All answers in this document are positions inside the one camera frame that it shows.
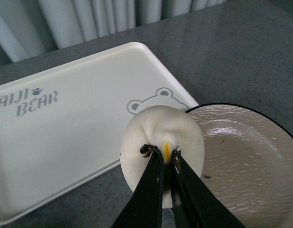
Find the grey plate with black rim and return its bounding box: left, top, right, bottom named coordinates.
left=181, top=103, right=293, bottom=228

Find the white steamed bun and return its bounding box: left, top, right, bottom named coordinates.
left=119, top=105, right=205, bottom=209

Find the grey pleated curtain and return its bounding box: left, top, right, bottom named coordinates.
left=0, top=0, right=219, bottom=66

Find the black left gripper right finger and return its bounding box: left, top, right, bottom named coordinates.
left=170, top=149, right=245, bottom=228

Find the white bear print tray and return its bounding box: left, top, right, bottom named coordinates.
left=0, top=42, right=197, bottom=226

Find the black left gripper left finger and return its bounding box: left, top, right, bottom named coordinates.
left=112, top=144, right=164, bottom=228

